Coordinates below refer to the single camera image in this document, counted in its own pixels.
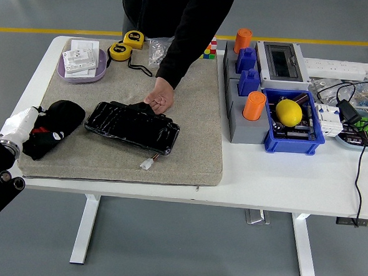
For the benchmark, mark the white table leg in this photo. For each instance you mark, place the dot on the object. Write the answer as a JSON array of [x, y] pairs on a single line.
[[304, 245], [84, 232]]

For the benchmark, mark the blue plastic bin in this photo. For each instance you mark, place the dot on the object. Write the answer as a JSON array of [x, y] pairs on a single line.
[[289, 147]]

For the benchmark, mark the black rag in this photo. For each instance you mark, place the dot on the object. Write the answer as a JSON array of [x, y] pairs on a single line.
[[66, 113]]

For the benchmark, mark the person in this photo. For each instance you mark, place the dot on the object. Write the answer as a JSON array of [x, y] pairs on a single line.
[[148, 7]]

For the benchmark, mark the black glossy panel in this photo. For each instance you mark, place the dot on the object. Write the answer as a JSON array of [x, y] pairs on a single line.
[[125, 128]]

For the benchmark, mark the yellow lemon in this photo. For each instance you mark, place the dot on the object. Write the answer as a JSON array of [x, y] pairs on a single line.
[[288, 112]]

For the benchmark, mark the blue block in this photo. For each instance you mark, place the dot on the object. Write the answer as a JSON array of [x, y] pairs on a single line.
[[246, 60], [249, 84]]

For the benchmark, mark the orange cylinder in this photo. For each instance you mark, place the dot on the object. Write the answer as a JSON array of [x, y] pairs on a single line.
[[253, 106], [242, 40]]

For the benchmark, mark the clear plastic bag of screws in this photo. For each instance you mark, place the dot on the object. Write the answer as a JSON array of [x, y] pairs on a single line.
[[154, 53]]

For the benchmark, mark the brown cylindrical capacitor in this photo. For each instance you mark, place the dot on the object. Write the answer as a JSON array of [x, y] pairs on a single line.
[[300, 98]]

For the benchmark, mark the purple tray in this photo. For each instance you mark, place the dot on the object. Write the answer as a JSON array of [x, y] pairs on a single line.
[[101, 64]]

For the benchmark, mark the white circuit breaker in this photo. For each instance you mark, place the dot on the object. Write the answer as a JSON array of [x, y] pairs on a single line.
[[328, 120]]

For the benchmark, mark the silver floor plate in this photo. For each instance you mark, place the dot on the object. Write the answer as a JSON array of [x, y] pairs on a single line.
[[257, 217]]

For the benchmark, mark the light blue dish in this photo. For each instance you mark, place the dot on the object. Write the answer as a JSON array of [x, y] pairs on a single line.
[[358, 147]]

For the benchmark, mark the white power strip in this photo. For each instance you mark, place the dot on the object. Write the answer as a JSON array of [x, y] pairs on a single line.
[[332, 69]]

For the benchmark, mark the green terminal blocks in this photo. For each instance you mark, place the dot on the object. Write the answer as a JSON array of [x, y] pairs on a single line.
[[364, 122]]

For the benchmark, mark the black power adapter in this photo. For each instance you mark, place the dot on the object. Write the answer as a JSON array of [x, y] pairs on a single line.
[[349, 112]]

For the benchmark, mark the dark electronic components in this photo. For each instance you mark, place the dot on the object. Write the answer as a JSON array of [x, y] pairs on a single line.
[[354, 137]]

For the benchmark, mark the yellow tape measure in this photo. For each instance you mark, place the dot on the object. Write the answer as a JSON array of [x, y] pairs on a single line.
[[133, 39], [120, 51]]

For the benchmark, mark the white switch plate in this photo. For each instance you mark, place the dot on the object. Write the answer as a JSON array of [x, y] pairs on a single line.
[[83, 45], [88, 73], [79, 61]]

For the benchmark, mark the clear plastic bags of parts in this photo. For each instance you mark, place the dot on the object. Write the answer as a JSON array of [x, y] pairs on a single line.
[[327, 85]]

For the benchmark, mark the colourful puzzle cube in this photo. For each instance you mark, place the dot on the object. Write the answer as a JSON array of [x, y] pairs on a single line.
[[209, 50]]

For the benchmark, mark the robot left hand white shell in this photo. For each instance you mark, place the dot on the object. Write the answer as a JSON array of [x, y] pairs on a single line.
[[19, 124]]

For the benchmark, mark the grey distribution box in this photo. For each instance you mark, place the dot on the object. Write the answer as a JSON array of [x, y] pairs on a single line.
[[262, 77]]

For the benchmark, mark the black circuit boards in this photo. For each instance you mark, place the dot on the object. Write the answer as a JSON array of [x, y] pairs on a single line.
[[296, 134]]

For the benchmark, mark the grey block holder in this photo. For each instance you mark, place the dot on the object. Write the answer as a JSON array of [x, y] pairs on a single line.
[[230, 67], [247, 132]]

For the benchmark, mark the grey-brown mat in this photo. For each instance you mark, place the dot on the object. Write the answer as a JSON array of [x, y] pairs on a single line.
[[202, 151]]

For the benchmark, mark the person's left hand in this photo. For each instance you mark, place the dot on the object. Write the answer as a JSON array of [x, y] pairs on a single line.
[[163, 94]]

